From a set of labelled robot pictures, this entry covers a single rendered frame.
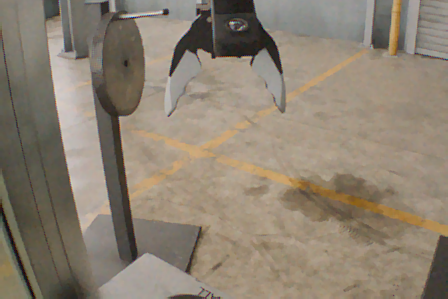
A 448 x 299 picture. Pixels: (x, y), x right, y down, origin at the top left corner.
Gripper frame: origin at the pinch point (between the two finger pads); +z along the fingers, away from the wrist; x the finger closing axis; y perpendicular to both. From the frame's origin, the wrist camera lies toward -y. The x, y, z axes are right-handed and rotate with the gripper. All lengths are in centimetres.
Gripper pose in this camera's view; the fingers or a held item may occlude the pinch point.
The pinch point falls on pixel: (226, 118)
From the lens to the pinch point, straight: 51.0
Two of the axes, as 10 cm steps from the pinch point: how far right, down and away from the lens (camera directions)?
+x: -10.0, 0.3, -0.7
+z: 0.0, 9.1, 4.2
